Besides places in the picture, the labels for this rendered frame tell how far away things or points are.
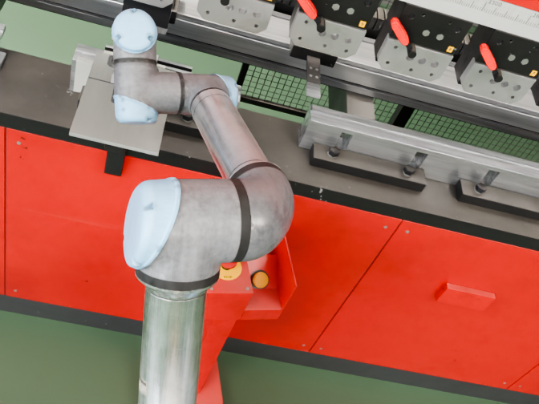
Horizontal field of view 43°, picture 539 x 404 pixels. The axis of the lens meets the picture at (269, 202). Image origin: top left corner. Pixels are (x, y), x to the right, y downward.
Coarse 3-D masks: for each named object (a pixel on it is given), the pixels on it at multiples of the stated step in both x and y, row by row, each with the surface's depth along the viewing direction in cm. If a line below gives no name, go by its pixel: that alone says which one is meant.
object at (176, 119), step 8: (80, 96) 156; (168, 120) 159; (176, 120) 160; (192, 120) 161; (168, 128) 160; (176, 128) 160; (184, 128) 160; (192, 128) 160; (192, 136) 162; (200, 136) 162
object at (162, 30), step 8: (128, 0) 143; (128, 8) 145; (136, 8) 145; (144, 8) 145; (152, 8) 144; (160, 8) 144; (168, 8) 144; (152, 16) 146; (160, 16) 146; (168, 16) 146; (160, 24) 147; (160, 32) 150
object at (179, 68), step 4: (108, 48) 155; (112, 48) 155; (160, 60) 157; (164, 60) 157; (160, 64) 157; (164, 64) 158; (168, 64) 158; (172, 64) 157; (176, 64) 158; (180, 64) 158; (168, 68) 156; (172, 68) 156; (176, 68) 158; (180, 68) 158; (184, 68) 158; (188, 68) 158; (176, 72) 157; (180, 72) 156; (184, 72) 157; (188, 72) 157
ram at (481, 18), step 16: (400, 0) 137; (416, 0) 137; (432, 0) 137; (512, 0) 136; (528, 0) 136; (464, 16) 139; (480, 16) 139; (496, 16) 139; (512, 32) 141; (528, 32) 141
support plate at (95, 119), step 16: (96, 64) 150; (96, 80) 147; (96, 96) 144; (80, 112) 140; (96, 112) 141; (112, 112) 142; (80, 128) 137; (96, 128) 138; (112, 128) 139; (128, 128) 141; (144, 128) 142; (160, 128) 143; (112, 144) 138; (128, 144) 138; (144, 144) 139
